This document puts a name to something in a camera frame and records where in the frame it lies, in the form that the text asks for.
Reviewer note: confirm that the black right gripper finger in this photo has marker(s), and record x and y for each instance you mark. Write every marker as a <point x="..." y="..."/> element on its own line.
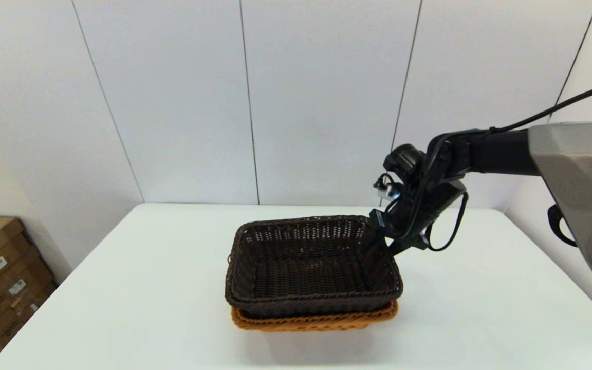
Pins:
<point x="403" y="246"/>
<point x="375" y="242"/>

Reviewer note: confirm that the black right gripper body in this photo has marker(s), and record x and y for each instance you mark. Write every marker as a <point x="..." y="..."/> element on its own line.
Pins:
<point x="419" y="210"/>

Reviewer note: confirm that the dark brown wicker basket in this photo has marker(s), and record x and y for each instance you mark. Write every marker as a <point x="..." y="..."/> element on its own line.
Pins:
<point x="306" y="272"/>

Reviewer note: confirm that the orange wicker basket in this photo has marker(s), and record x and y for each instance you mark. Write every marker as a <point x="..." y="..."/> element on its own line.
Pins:
<point x="316" y="324"/>

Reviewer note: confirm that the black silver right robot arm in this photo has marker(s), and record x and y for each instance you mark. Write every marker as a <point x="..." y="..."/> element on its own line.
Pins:
<point x="573" y="174"/>

